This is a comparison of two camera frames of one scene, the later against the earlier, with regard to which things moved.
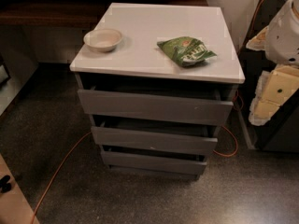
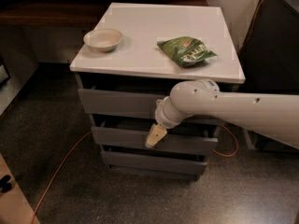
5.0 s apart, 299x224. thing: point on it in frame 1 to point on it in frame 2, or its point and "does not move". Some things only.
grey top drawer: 155,107 does not move
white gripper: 284,39 to 162,118
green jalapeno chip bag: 189,50 does not move
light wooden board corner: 15,208 does not move
